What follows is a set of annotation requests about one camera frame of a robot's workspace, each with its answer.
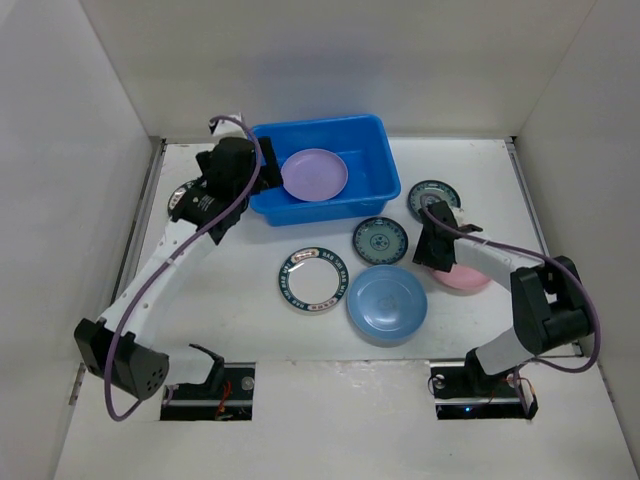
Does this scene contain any pink plastic plate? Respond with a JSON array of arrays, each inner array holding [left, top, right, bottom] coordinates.
[[430, 264, 492, 293]]

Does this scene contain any purple plastic plate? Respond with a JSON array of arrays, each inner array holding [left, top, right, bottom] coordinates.
[[280, 148, 349, 202]]

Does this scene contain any white plate green lettered rim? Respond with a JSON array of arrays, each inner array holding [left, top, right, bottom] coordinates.
[[277, 247, 350, 314]]

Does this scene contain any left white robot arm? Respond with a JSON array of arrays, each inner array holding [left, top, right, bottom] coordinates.
[[74, 136, 283, 401]]

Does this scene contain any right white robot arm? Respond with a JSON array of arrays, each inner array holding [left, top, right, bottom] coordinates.
[[413, 201, 602, 395]]

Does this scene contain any teal patterned plate near bin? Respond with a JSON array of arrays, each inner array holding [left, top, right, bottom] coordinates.
[[352, 216, 409, 265]]

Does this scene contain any blue plastic bin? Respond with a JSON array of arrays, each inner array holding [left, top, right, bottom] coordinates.
[[250, 115, 401, 226]]

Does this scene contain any teal patterned plate far right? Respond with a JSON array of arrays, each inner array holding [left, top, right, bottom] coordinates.
[[407, 180, 461, 222]]

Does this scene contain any light blue plastic plate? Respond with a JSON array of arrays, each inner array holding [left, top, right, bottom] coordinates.
[[347, 265, 428, 346]]

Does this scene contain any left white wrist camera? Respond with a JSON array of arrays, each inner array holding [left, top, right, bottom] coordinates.
[[208, 112, 245, 138]]

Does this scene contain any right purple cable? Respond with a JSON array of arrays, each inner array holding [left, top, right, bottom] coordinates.
[[417, 194, 604, 374]]

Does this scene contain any purple cable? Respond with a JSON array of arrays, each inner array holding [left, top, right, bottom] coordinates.
[[417, 194, 604, 374], [103, 115, 263, 422]]

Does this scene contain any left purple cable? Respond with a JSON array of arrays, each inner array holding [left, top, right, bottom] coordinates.
[[103, 115, 263, 422]]

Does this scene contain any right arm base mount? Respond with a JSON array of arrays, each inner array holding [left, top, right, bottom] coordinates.
[[427, 361, 539, 421]]

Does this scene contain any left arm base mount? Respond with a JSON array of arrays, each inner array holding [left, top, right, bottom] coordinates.
[[159, 363, 256, 422]]

